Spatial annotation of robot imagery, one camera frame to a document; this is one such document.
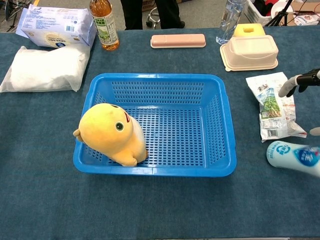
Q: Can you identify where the person in black trousers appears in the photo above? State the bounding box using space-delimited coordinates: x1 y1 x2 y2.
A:
119 0 186 31

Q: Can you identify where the blue white tissue pack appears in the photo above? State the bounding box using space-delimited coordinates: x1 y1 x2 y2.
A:
15 3 97 49

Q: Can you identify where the white printed snack bag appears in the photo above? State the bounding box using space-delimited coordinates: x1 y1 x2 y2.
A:
245 71 308 144

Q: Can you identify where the clear water bottle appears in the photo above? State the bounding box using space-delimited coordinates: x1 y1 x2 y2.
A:
215 0 247 46

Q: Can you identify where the yellow sponge block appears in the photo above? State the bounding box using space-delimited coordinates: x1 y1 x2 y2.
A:
232 23 266 38

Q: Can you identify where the yellow plush toy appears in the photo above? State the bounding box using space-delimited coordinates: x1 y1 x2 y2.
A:
72 102 147 167

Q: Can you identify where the office chair base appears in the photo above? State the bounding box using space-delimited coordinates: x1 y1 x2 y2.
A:
146 6 163 28

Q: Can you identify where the white laundry basket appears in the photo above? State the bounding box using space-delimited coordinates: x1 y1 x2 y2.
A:
243 0 273 25

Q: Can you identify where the white printed box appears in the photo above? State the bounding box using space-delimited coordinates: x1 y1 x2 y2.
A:
292 11 320 26

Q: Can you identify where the black tripod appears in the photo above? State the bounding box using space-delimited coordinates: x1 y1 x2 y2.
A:
264 0 295 27

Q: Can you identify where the white soft plastic-wrapped pack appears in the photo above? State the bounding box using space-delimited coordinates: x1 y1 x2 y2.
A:
0 45 91 93

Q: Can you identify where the beige plastic lunch box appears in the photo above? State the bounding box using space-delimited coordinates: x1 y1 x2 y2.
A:
219 34 280 72

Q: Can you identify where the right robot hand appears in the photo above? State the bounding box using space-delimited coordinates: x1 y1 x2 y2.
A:
278 69 320 137

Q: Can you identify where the pink long plastic case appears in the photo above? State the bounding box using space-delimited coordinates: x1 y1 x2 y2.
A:
150 33 207 49

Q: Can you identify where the blue plastic perforated basket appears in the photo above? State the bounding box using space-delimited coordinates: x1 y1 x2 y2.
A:
72 72 238 177

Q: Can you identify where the teal table cloth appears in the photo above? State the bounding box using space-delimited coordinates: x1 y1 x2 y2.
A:
0 26 320 240

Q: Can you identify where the amber tea bottle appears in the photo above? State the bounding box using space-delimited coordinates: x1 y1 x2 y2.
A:
89 0 120 52

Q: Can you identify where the white milk bottle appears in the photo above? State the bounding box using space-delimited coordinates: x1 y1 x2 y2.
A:
265 140 320 178

